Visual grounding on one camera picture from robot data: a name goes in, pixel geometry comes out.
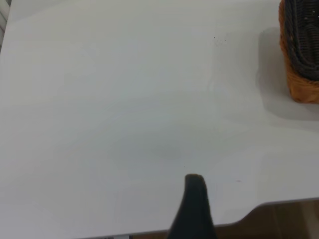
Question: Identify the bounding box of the dark brown woven wicker basket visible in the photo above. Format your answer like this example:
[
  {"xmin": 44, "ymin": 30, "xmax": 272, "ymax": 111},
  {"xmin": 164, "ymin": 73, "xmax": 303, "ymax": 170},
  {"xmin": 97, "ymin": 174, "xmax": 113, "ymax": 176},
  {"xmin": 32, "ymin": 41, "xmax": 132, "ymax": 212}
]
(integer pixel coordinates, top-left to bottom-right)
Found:
[{"xmin": 284, "ymin": 0, "xmax": 319, "ymax": 82}]

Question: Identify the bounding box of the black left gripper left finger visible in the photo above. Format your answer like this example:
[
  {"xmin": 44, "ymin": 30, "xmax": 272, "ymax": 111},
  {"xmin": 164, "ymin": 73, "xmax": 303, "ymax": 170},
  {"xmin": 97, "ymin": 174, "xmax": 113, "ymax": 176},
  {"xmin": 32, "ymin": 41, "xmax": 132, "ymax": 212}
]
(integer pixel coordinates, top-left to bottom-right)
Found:
[{"xmin": 166, "ymin": 174, "xmax": 196, "ymax": 239}]

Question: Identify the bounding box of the orange-brown woven wicker basket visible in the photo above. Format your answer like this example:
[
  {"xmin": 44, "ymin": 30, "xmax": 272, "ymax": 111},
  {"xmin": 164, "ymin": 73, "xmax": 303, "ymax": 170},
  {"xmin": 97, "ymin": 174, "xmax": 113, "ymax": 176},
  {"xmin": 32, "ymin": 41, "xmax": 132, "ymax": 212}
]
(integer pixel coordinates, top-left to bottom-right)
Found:
[{"xmin": 278, "ymin": 0, "xmax": 319, "ymax": 105}]

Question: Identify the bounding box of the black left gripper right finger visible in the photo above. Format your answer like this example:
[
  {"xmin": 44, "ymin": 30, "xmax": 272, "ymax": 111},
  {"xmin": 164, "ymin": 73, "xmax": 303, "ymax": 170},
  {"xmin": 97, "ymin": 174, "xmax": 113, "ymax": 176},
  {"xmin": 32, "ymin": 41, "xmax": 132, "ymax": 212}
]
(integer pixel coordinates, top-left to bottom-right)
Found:
[{"xmin": 194, "ymin": 174, "xmax": 218, "ymax": 239}]

